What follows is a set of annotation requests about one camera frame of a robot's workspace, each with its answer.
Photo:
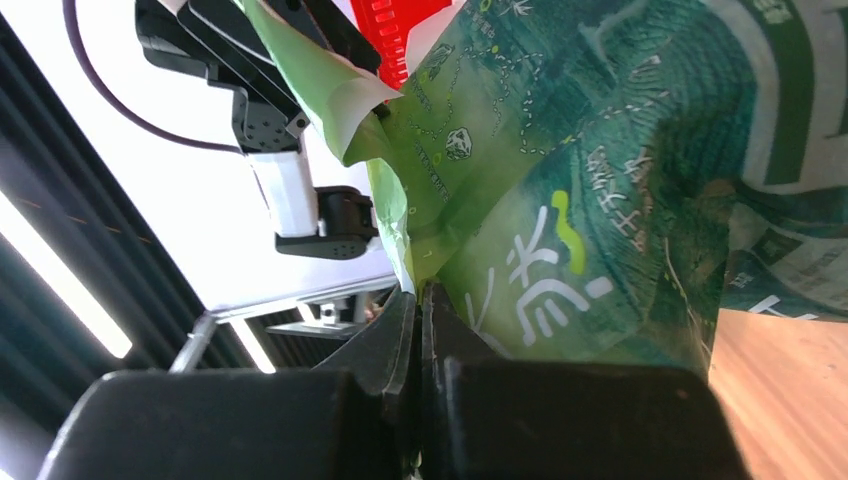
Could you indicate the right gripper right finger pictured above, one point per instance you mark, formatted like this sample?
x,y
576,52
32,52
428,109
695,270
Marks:
x,y
487,417

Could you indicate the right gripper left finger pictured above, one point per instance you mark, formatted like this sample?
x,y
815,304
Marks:
x,y
342,419

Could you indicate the green cat litter bag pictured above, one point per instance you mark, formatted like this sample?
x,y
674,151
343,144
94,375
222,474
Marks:
x,y
593,181

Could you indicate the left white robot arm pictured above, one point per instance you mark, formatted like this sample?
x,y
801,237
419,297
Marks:
x,y
216,41

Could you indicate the red plastic shopping basket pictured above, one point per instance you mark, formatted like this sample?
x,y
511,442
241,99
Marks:
x,y
386,25

